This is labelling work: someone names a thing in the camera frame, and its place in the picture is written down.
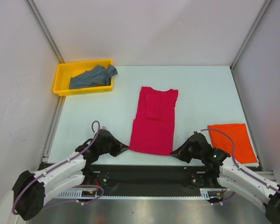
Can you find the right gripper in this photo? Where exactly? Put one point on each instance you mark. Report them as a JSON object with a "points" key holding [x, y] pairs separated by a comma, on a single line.
{"points": [[185, 151]]}

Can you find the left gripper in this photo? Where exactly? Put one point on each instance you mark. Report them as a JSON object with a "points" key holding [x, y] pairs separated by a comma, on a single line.
{"points": [[118, 147]]}

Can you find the pink t-shirt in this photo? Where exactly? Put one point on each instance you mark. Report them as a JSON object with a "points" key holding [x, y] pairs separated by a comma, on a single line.
{"points": [[154, 123]]}

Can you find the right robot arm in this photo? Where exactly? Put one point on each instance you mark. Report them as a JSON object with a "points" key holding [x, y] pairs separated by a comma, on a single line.
{"points": [[223, 170]]}

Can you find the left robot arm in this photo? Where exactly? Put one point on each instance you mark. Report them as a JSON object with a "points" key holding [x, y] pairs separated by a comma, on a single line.
{"points": [[32, 190]]}

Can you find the folded orange t-shirt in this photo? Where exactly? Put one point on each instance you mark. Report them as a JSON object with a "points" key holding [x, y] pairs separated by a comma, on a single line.
{"points": [[244, 152]]}

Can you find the grey t-shirt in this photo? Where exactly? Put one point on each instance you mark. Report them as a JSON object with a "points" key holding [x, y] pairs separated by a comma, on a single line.
{"points": [[98, 76]]}

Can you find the yellow plastic bin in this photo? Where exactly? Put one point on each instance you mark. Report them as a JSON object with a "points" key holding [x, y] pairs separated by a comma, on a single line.
{"points": [[65, 71]]}

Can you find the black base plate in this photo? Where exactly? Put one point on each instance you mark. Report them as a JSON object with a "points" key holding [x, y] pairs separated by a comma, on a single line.
{"points": [[157, 178]]}

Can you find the grey slotted cable duct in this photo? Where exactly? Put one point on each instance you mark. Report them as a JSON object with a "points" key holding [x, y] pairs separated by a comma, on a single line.
{"points": [[193, 194]]}

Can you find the aluminium frame rail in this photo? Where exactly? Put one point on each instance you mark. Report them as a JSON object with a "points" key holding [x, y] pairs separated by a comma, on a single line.
{"points": [[267, 175]]}

